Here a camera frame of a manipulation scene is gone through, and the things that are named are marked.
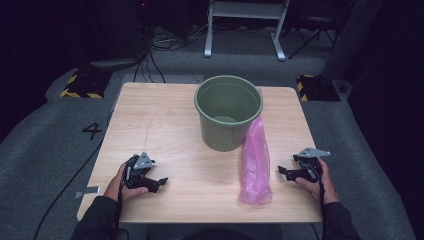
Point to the pink plastic bag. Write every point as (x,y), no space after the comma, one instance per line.
(255,166)

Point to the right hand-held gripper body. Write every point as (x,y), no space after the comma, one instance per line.
(310,166)

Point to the black yellow striped floor plate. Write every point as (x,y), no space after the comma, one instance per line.
(320,89)
(88,85)

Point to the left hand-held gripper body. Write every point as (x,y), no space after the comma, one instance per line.
(141,163)

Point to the green plastic bin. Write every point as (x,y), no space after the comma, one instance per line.
(220,135)

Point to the grey stand base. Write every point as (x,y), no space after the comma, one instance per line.
(113,63)

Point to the grey tape strip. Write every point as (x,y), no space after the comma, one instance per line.
(88,191)

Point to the grey curtain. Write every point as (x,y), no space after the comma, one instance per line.
(353,36)

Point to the person's left hand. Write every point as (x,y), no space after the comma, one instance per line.
(115,190)

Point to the black tripod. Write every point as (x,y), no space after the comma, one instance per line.
(315,35)

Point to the person's right hand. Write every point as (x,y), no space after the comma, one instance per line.
(325,190)

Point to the white metal stand frame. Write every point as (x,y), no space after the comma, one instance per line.
(245,10)

